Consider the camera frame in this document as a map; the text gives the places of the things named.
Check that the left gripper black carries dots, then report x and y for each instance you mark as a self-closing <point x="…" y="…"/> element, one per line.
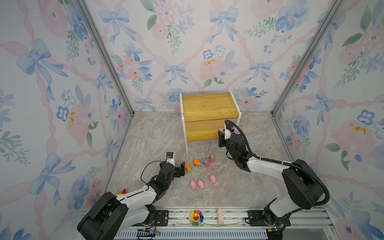
<point x="178" y="173"/>

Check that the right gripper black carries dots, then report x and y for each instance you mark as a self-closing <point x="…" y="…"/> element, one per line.
<point x="221" y="139"/>

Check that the green orange toy truck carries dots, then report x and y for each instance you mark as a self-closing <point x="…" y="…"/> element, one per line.
<point x="188" y="168"/>
<point x="197" y="163"/>

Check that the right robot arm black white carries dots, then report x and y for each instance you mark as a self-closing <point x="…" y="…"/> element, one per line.
<point x="304" y="189"/>

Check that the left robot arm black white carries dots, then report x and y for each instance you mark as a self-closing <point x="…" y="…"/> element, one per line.
<point x="114" y="213"/>

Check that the pink toy truck green top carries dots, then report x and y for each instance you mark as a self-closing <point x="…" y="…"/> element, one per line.
<point x="212" y="158"/>

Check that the pink toy truck blue top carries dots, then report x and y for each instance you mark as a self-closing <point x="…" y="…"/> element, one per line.
<point x="206" y="162"/>

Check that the rainbow smiling flower toy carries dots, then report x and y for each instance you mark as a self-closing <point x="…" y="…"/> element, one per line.
<point x="196" y="218"/>

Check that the red yellow snack packet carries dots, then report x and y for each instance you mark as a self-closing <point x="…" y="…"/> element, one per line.
<point x="124" y="191"/>

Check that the pink rectangular block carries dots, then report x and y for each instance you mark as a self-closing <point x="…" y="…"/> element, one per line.
<point x="220" y="216"/>

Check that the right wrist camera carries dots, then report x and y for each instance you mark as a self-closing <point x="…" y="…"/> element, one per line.
<point x="229" y="132"/>

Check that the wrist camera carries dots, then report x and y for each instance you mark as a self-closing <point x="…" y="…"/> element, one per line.
<point x="229" y="132"/>
<point x="170" y="158"/>

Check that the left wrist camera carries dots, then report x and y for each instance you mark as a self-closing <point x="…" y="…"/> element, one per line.
<point x="170" y="158"/>

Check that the wooden two-tier shelf white frame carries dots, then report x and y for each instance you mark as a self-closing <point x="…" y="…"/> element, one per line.
<point x="203" y="115"/>

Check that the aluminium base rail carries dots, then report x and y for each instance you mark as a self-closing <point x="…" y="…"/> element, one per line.
<point x="172" y="223"/>

